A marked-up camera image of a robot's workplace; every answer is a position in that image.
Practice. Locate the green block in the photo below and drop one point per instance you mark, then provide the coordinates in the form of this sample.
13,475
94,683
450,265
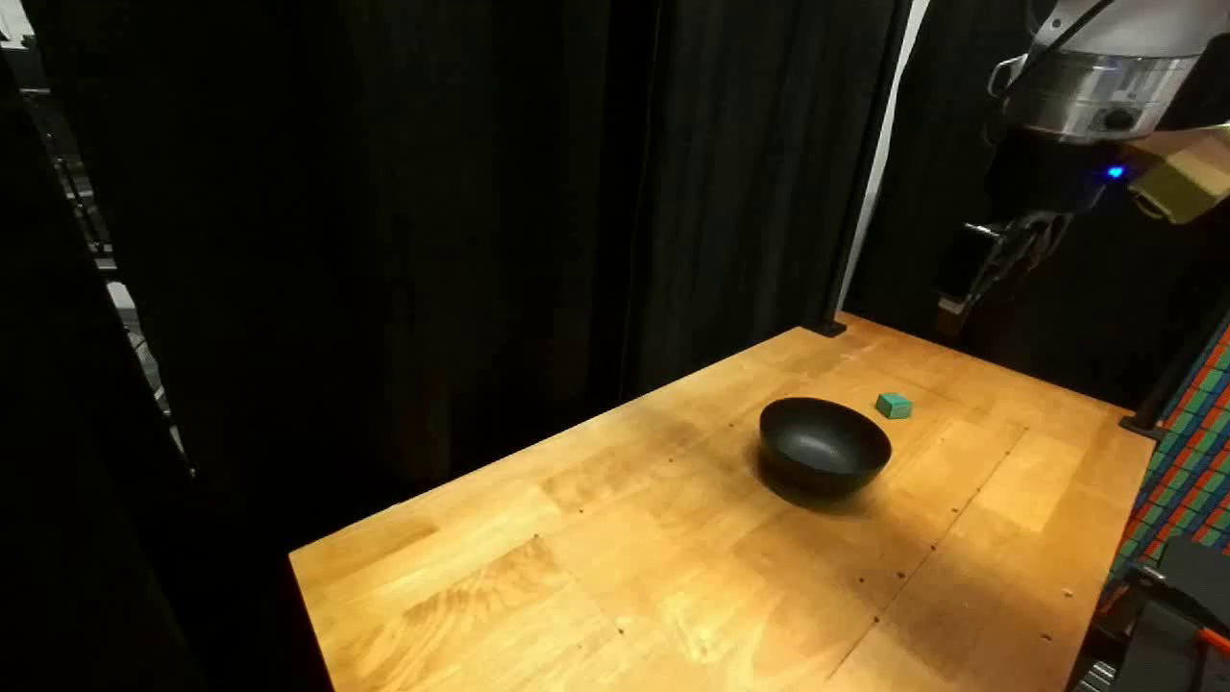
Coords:
893,403

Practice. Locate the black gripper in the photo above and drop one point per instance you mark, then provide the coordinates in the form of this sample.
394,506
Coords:
1023,233

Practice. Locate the silver camera stand rail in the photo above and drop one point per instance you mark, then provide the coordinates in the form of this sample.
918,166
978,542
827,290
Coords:
116,275

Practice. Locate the colourful plaid cloth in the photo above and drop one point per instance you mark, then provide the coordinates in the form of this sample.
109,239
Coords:
1191,454

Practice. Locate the black bowl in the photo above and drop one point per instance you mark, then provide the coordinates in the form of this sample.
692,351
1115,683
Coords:
824,448

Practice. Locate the white vertical pole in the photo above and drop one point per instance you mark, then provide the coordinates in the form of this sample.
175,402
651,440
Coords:
879,148

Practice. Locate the tan cardboard box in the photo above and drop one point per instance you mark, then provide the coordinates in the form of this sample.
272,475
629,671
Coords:
1185,175

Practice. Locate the black and orange equipment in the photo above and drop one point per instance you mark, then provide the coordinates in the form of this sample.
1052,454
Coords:
1160,626

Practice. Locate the black table clamp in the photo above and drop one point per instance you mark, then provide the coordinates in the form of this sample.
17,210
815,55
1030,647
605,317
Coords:
827,324

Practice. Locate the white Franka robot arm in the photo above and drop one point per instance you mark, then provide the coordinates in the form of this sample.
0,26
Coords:
1110,64

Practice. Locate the black curtain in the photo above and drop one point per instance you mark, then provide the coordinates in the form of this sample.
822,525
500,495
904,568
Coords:
485,194

